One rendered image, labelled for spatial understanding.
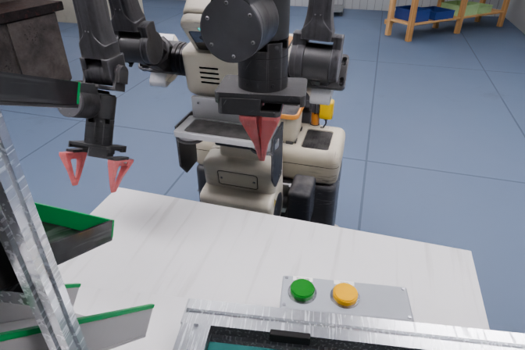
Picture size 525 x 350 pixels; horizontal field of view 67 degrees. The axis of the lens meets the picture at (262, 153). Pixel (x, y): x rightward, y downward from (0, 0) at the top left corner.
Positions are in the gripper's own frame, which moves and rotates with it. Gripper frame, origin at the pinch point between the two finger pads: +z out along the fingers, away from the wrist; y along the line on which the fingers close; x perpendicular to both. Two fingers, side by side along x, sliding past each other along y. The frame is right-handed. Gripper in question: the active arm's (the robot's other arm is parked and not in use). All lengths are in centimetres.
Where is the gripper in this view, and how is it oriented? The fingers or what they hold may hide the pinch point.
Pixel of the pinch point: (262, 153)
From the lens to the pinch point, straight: 50.7
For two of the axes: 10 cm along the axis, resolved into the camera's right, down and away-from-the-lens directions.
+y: 9.9, 0.7, -1.1
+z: 0.0, 8.8, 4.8
